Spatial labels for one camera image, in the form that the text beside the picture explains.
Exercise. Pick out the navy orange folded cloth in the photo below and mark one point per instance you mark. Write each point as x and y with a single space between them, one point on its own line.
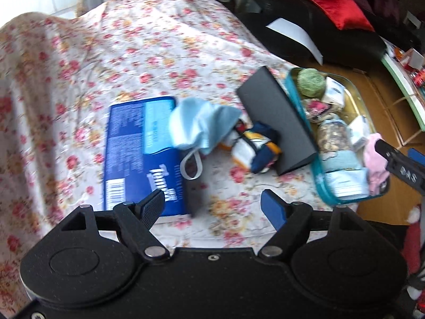
253 148

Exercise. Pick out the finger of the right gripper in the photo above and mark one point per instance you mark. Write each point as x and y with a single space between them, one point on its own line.
416 156
402 167

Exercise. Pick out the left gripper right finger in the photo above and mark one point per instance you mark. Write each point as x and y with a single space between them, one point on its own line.
291 222

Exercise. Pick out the glass coffee table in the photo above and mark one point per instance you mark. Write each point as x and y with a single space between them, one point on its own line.
407 70

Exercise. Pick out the bag of mixed nuts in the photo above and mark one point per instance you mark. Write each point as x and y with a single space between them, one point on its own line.
344 174

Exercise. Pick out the white paper sheet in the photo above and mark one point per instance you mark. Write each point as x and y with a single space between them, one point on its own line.
297 34

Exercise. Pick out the floral tablecloth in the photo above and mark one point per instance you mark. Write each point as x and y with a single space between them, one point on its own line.
59 78

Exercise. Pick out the red satin cushion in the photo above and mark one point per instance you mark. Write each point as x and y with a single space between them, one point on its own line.
345 14

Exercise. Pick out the pink spotted small pouch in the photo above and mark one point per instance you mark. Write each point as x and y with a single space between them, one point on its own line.
317 111

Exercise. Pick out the green yarn ball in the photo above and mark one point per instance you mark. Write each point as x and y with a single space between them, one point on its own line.
311 83

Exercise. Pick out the blue tissue box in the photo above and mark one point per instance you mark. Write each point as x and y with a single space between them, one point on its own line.
140 158

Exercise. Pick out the black leather sofa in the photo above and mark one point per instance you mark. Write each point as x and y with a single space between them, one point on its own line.
346 48

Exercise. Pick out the pink fabric pouch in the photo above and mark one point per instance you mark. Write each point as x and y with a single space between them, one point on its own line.
375 164

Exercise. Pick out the light blue face mask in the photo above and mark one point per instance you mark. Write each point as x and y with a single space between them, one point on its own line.
197 126

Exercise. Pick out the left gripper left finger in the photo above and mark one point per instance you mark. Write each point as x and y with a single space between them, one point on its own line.
135 222

